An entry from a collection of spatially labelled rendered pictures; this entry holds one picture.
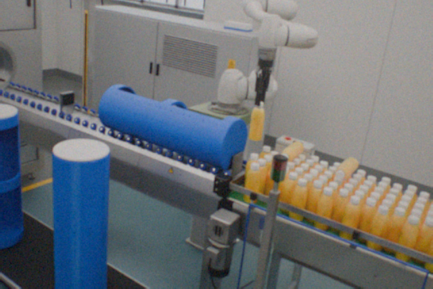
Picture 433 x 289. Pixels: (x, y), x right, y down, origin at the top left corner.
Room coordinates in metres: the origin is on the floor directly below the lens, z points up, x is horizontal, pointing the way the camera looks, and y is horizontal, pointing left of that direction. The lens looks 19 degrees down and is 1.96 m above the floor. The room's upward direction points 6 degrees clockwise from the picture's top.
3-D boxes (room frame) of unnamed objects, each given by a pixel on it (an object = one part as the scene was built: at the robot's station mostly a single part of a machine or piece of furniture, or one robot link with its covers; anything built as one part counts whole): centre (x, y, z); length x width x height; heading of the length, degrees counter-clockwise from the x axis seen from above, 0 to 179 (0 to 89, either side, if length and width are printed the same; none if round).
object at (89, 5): (3.29, 0.99, 0.85); 0.06 x 0.06 x 1.70; 60
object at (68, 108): (2.93, 1.02, 1.00); 0.10 x 0.04 x 0.15; 150
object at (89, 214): (2.12, 0.66, 0.59); 0.28 x 0.28 x 0.88
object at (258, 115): (2.22, -0.21, 1.24); 0.07 x 0.07 x 0.18
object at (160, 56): (4.76, 0.54, 0.72); 2.15 x 0.54 x 1.45; 57
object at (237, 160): (2.25, -0.13, 0.99); 0.10 x 0.02 x 0.12; 150
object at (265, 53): (2.22, -0.21, 1.60); 0.09 x 0.09 x 0.06
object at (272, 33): (2.22, -0.22, 1.71); 0.13 x 0.11 x 0.16; 98
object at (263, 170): (2.09, -0.25, 0.99); 0.07 x 0.07 x 0.18
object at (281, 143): (2.40, -0.46, 1.05); 0.20 x 0.10 x 0.10; 60
